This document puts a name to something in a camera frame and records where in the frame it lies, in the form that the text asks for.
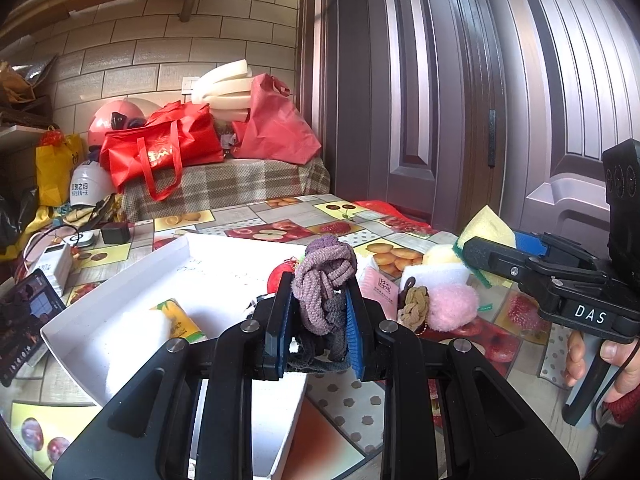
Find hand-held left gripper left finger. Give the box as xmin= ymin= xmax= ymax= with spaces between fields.
xmin=52 ymin=271 xmax=297 ymax=480

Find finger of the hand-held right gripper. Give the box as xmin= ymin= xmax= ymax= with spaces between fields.
xmin=514 ymin=230 xmax=608 ymax=273
xmin=462 ymin=236 xmax=608 ymax=288

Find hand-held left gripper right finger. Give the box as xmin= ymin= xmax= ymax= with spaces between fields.
xmin=344 ymin=281 xmax=582 ymax=480

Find yellow green scrub sponge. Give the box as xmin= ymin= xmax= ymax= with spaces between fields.
xmin=452 ymin=205 xmax=518 ymax=288

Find grey purple hair tie bundle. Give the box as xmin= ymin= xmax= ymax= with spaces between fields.
xmin=287 ymin=234 xmax=358 ymax=375

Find red plush apple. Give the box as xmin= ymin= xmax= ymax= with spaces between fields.
xmin=267 ymin=257 xmax=301 ymax=296

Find white cardboard tray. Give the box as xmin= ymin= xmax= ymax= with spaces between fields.
xmin=40 ymin=232 xmax=313 ymax=478

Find person's right forearm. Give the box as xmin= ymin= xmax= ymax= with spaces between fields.
xmin=602 ymin=385 xmax=640 ymax=426

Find person's right hand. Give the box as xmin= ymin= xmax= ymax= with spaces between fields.
xmin=565 ymin=332 xmax=640 ymax=406

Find pale yellow sponge piece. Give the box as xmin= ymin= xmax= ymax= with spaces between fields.
xmin=422 ymin=244 xmax=463 ymax=267

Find white foam sheet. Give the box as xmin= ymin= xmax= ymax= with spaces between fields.
xmin=400 ymin=261 xmax=472 ymax=293

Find pink fluffy pouch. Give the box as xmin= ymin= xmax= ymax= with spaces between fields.
xmin=427 ymin=284 xmax=482 ymax=332

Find fruit printed tablecloth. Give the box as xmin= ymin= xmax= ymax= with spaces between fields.
xmin=0 ymin=192 xmax=601 ymax=480

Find yellow tissue packet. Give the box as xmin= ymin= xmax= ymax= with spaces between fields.
xmin=150 ymin=298 xmax=207 ymax=345

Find red plastic sheet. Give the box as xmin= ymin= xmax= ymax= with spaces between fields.
xmin=355 ymin=199 xmax=401 ymax=216

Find white foam block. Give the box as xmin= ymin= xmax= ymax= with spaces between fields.
xmin=105 ymin=307 xmax=176 ymax=406

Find plaid cloth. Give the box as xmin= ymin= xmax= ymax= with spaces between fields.
xmin=121 ymin=155 xmax=332 ymax=223

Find black charger block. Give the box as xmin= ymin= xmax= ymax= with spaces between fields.
xmin=101 ymin=225 xmax=132 ymax=245

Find red crumpled bag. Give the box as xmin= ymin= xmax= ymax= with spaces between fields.
xmin=232 ymin=73 xmax=322 ymax=165

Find red tote bag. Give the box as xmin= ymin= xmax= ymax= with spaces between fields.
xmin=99 ymin=101 xmax=226 ymax=202

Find white rectangular box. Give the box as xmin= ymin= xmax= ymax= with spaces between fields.
xmin=35 ymin=242 xmax=73 ymax=297

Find yellow cloth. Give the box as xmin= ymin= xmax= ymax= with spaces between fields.
xmin=20 ymin=195 xmax=126 ymax=246

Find white helmet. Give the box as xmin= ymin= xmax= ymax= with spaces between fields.
xmin=69 ymin=159 xmax=118 ymax=207

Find black smartphone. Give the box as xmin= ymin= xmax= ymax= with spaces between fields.
xmin=0 ymin=269 xmax=68 ymax=388

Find white foam strips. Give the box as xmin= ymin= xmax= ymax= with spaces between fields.
xmin=191 ymin=58 xmax=258 ymax=123

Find pink helmet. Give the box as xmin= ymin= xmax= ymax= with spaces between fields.
xmin=87 ymin=99 xmax=161 ymax=148

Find yellow gift bag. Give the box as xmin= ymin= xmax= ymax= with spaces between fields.
xmin=35 ymin=130 xmax=86 ymax=208

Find black plastic bag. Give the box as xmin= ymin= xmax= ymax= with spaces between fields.
xmin=0 ymin=187 xmax=41 ymax=261

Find white shelf board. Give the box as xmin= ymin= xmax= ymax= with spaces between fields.
xmin=0 ymin=125 xmax=51 ymax=151

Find brown patterned handbag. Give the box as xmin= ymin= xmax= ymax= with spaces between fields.
xmin=0 ymin=55 xmax=58 ymax=106

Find beige braided hair tie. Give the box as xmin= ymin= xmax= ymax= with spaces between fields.
xmin=397 ymin=285 xmax=431 ymax=333

